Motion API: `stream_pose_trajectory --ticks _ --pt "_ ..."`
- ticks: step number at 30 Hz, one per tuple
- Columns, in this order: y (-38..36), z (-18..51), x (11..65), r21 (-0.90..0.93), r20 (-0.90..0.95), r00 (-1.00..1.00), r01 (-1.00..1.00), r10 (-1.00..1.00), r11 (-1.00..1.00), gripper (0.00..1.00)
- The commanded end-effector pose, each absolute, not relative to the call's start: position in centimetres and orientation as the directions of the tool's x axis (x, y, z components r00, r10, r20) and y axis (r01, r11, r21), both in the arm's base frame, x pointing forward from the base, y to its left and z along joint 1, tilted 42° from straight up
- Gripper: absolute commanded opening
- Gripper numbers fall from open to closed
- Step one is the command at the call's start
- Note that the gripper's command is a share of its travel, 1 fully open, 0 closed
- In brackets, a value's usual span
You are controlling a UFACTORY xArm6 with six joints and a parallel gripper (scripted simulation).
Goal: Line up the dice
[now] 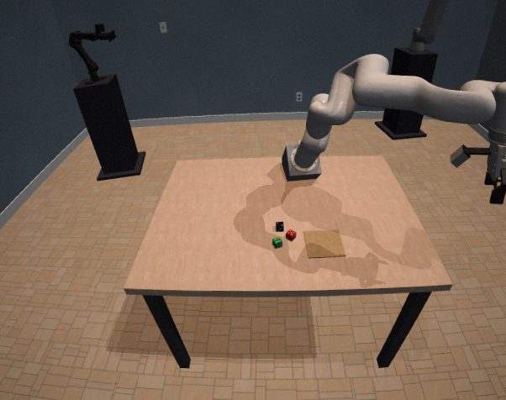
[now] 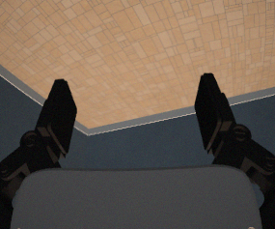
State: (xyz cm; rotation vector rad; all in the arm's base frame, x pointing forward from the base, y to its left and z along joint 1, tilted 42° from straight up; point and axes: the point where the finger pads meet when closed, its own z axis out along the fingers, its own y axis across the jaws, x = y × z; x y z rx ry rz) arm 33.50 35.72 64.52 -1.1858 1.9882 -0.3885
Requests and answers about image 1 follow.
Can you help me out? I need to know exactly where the red die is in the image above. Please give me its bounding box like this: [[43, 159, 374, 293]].
[[286, 229, 296, 241]]

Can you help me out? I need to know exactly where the green die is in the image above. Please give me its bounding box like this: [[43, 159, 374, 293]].
[[272, 237, 282, 249]]

